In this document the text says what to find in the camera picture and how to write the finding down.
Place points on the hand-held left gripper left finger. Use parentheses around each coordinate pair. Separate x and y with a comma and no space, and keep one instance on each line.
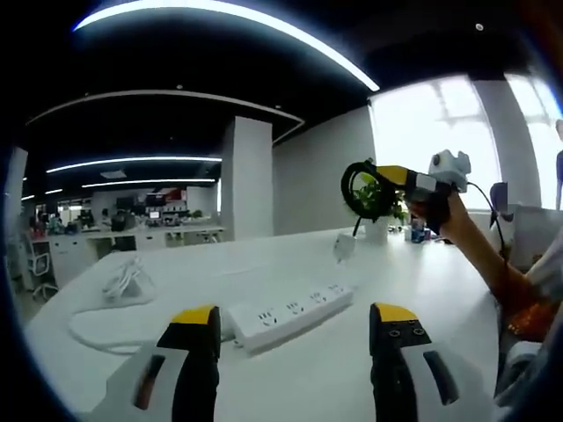
(193,360)

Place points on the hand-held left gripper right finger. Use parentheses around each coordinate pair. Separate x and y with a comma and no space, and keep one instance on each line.
(396,365)

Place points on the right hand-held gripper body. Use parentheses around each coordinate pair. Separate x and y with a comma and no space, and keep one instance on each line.
(453,169)

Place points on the white charger plug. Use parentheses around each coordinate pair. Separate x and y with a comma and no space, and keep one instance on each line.
(344,248)

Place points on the white power strip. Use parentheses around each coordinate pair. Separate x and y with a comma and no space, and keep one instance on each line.
(286,316)

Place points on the blue desk items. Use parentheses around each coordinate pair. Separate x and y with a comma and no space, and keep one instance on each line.
(420,230)

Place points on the white desk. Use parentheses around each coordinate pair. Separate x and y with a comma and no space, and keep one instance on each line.
(308,387)

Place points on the person's right hand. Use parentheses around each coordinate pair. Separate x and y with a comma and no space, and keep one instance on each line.
(433,211)

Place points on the green potted plant white pot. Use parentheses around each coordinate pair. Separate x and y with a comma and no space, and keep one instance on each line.
(378,228)

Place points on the dark blue office chair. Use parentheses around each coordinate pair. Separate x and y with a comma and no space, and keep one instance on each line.
(501,202)

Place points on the long white office counter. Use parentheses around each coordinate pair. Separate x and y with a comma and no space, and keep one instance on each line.
(176,235)

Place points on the person's grey clothing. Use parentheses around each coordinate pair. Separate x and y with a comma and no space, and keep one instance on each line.
(536,360)

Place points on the white office chair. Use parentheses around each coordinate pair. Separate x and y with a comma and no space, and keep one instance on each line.
(39,268)

